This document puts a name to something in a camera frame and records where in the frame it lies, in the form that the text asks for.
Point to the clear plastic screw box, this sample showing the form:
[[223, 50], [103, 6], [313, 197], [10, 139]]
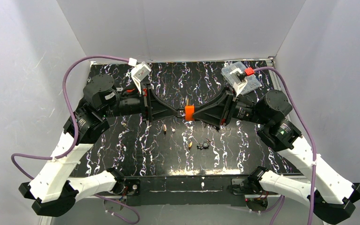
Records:
[[225, 71]]

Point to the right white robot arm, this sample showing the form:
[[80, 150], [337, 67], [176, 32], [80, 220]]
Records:
[[330, 196]]

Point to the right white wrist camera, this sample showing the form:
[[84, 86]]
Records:
[[243, 82]]

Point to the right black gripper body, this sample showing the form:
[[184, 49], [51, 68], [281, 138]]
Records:
[[228, 108]]

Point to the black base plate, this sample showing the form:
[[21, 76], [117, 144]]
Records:
[[192, 190]]

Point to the orange black padlock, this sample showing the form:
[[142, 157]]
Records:
[[189, 111]]

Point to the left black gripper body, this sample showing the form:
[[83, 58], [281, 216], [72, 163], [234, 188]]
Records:
[[148, 104]]

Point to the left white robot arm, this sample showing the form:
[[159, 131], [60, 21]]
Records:
[[52, 191]]

